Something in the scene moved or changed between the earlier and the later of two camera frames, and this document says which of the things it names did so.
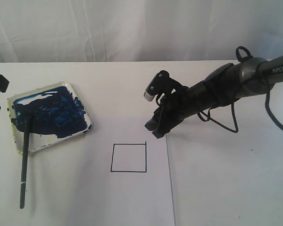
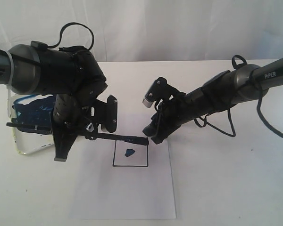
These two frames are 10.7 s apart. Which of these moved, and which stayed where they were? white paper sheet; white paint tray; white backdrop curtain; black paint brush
Moved: white paper sheet; black paint brush
Stayed: white backdrop curtain; white paint tray
